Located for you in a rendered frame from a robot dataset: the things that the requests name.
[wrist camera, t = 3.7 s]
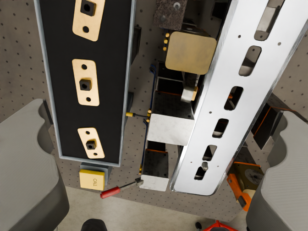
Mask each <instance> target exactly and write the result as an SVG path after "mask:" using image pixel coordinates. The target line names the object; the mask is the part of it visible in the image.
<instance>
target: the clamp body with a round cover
mask: <svg viewBox="0 0 308 231"><path fill-rule="evenodd" d="M196 26H197V25H196V24H195V23H194V22H193V19H190V18H183V22H182V26H181V30H180V31H177V30H171V29H165V28H162V29H164V30H165V39H164V43H165V46H164V47H163V50H164V51H165V66H166V68H168V69H171V70H177V71H182V72H189V73H195V74H200V75H204V74H206V73H207V72H208V69H209V66H210V63H211V60H212V57H213V54H214V51H215V48H216V44H217V42H216V39H214V38H213V37H212V36H211V35H209V34H208V33H207V32H206V31H205V29H203V28H202V29H200V28H196ZM159 29H161V28H159Z"/></svg>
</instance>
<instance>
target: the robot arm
mask: <svg viewBox="0 0 308 231"><path fill-rule="evenodd" d="M51 125H53V120H52V116H51V112H50V108H49V105H48V102H47V100H46V99H35V100H33V101H32V102H30V103H29V104H27V105H26V106H24V107H23V108H21V109H20V110H19V111H17V112H16V113H14V114H13V115H11V116H10V117H8V118H7V119H6V120H4V121H3V122H1V123H0V231H54V229H55V228H56V227H57V226H58V225H59V224H60V223H61V222H62V220H63V219H64V218H65V217H66V215H67V214H68V212H69V208H70V205H69V201H68V197H67V193H66V187H65V185H64V182H63V180H62V177H61V174H60V171H59V168H58V165H57V162H56V160H55V157H54V156H53V155H51V152H52V150H53V149H54V146H53V143H52V140H51V137H50V134H49V131H48V130H49V128H50V127H51ZM269 136H271V137H272V139H273V141H274V143H275V144H274V146H273V148H272V150H271V152H270V154H269V156H268V158H267V161H268V163H269V165H270V168H268V169H267V171H266V173H265V174H264V176H263V178H262V180H261V182H260V184H259V186H258V188H257V190H256V192H255V194H254V196H253V197H252V200H251V203H250V206H249V209H248V212H247V215H246V223H247V226H248V227H249V229H250V231H308V124H306V123H305V122H304V121H303V120H301V119H300V118H299V117H298V116H296V115H295V114H294V113H292V112H290V111H282V110H280V111H279V112H278V114H277V116H276V118H275V121H274V124H273V126H272V129H271V132H270V135H269ZM81 231H107V228H106V226H105V223H104V222H103V221H102V220H100V219H88V220H87V221H85V222H84V223H83V225H82V228H81Z"/></svg>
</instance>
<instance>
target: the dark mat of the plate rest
mask: <svg viewBox="0 0 308 231"><path fill-rule="evenodd" d="M39 3H40V10H41V16H42V22H43V29H44V37H45V43H46V49H47V56H48V62H49V71H50V77H51V83H52V89H53V96H54V102H55V111H56V117H57V123H58V129H59V136H60V144H61V150H62V155H63V156H70V157H76V158H82V159H88V160H97V161H103V162H110V163H116V164H118V163H119V154H120V143H121V126H122V115H123V103H124V92H125V80H126V69H127V53H128V41H129V29H130V18H131V6H132V0H105V5H104V12H103V16H102V21H101V26H100V31H99V37H98V40H97V41H92V40H90V39H87V38H84V37H81V36H79V35H76V34H75V33H74V32H73V30H72V28H73V20H74V12H75V4H76V0H39ZM73 59H84V60H93V61H95V63H96V70H97V80H98V90H99V105H98V106H94V105H83V104H80V103H79V102H78V96H77V88H76V82H75V77H74V71H73V65H72V61H73ZM81 127H95V128H96V130H97V133H98V136H99V139H100V142H101V145H102V148H103V151H104V154H105V156H104V158H92V159H91V158H89V157H88V155H87V153H86V150H85V148H84V145H83V143H82V140H81V138H80V135H79V133H78V129H79V128H81Z"/></svg>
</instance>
